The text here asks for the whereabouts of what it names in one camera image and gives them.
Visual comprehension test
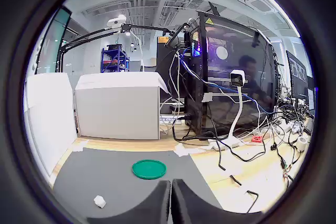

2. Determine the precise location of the blue shelf rack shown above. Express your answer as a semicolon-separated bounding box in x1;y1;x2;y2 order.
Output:
101;43;131;74

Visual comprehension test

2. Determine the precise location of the white tape piece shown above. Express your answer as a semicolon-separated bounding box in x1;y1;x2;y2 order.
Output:
72;140;90;153
174;142;209;158

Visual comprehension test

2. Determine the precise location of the large dark display screen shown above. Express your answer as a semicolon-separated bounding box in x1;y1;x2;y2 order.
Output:
30;7;72;76

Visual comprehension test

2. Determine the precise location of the white webcam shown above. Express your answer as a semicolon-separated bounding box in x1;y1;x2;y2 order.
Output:
106;15;128;29

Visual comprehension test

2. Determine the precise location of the blue cable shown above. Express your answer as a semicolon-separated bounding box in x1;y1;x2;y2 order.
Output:
181;47;272;114

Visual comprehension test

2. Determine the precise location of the white tape roll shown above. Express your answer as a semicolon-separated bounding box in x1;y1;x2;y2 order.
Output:
295;136;309;153

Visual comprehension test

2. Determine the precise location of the white partition box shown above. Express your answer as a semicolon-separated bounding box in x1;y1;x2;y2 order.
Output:
74;72;169;141
25;73;79;183

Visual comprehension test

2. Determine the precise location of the black computer tower glass panel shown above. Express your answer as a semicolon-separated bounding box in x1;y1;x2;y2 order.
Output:
183;10;281;141

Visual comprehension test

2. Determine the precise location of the black equipment box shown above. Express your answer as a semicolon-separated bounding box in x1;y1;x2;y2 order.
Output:
156;34;187;99

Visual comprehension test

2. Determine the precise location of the blue printed label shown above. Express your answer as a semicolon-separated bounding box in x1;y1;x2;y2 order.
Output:
159;115;182;125

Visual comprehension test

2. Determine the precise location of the white camera on gooseneck stand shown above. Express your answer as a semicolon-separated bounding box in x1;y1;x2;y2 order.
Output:
208;68;248;149

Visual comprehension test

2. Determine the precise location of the black cable with coloured wires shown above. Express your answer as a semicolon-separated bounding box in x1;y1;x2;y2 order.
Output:
272;140;296;183

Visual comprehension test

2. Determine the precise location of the dark grey mat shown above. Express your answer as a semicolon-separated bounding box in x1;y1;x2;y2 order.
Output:
52;147;224;220

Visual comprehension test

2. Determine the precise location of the white cable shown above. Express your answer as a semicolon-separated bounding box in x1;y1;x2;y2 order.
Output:
159;50;190;135

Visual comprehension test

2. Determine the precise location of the round green lid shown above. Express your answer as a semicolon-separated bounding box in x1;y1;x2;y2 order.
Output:
131;159;167;180

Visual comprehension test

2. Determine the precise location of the black computer monitor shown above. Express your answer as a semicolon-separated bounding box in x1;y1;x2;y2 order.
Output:
306;76;317;117
285;50;310;105

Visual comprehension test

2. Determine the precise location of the small white plastic terminal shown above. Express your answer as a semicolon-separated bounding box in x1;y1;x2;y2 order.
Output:
93;195;107;208

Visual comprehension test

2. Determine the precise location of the black camera cable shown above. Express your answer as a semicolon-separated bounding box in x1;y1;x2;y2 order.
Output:
215;129;260;214

